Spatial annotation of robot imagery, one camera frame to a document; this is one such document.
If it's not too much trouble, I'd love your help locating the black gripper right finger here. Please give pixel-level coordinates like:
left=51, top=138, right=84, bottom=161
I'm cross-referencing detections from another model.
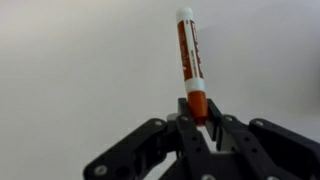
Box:
left=205, top=98, right=320, bottom=180

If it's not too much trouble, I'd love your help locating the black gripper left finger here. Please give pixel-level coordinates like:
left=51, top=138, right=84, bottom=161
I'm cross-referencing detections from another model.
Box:
left=82, top=97, right=212, bottom=180

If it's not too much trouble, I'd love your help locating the orange white marker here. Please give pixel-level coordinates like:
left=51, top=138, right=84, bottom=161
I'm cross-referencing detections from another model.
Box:
left=175, top=6, right=210, bottom=127

